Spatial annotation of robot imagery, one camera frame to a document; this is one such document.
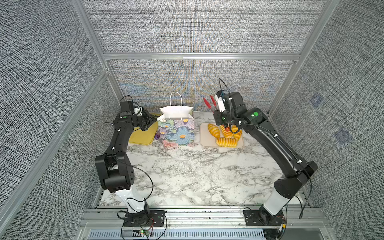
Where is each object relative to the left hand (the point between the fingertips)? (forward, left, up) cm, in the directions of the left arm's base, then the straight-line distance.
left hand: (159, 115), depth 86 cm
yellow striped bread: (+2, -34, -19) cm, 39 cm away
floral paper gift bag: (-6, -10, -1) cm, 11 cm away
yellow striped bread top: (0, -43, -21) cm, 48 cm away
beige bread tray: (0, -30, -26) cm, 40 cm away
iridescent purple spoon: (+3, +6, -24) cm, 25 cm away
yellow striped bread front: (-7, -41, -20) cm, 46 cm away
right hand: (-8, -31, +11) cm, 34 cm away
